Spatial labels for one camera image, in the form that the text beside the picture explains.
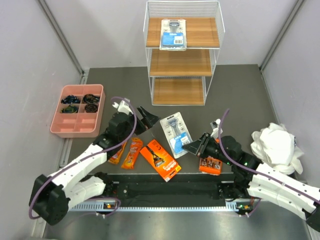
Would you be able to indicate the white wire wooden shelf rack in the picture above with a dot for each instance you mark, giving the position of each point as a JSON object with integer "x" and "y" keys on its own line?
{"x": 183, "y": 78}

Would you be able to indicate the green black item in tray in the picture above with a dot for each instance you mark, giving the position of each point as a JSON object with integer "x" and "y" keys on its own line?
{"x": 71, "y": 109}

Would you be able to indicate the blue razor blister pack two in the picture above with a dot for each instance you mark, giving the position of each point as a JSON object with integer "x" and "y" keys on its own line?
{"x": 176, "y": 134}

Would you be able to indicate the pink divided plastic tray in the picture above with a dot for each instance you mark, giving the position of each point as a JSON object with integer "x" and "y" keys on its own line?
{"x": 81, "y": 124}

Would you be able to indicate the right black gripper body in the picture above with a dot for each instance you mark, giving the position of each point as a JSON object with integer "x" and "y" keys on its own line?
{"x": 212, "y": 149}

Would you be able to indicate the orange razor pouch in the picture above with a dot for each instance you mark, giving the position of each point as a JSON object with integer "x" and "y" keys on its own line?
{"x": 115, "y": 159}
{"x": 134, "y": 150}

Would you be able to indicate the dark coiled item upper tray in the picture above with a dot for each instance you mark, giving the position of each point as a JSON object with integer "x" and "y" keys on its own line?
{"x": 91, "y": 99}

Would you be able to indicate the dark coiled item tray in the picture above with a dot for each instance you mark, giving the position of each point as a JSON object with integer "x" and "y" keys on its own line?
{"x": 91, "y": 99}
{"x": 91, "y": 108}

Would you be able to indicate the white crumpled cloth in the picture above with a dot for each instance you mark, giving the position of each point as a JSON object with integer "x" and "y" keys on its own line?
{"x": 276, "y": 147}

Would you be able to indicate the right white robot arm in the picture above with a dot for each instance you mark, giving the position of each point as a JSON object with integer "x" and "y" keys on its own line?
{"x": 253, "y": 178}

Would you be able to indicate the blue razor blister pack one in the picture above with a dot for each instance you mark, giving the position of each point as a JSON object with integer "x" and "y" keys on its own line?
{"x": 173, "y": 35}

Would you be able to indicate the blue black item in tray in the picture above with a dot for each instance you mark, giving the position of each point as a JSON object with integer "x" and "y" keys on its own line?
{"x": 70, "y": 99}

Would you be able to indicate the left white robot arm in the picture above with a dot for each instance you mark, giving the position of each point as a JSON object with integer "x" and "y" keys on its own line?
{"x": 54, "y": 195}

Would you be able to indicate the orange cartridge box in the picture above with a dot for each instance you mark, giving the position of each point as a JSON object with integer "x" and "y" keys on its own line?
{"x": 210, "y": 166}

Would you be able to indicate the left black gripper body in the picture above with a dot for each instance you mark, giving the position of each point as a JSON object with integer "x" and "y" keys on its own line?
{"x": 124, "y": 136}

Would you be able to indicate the dark coiled item lower tray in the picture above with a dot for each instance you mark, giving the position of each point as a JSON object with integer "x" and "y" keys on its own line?
{"x": 91, "y": 108}

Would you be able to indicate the orange Gillette razor box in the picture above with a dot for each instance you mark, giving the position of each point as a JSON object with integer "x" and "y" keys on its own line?
{"x": 164, "y": 164}

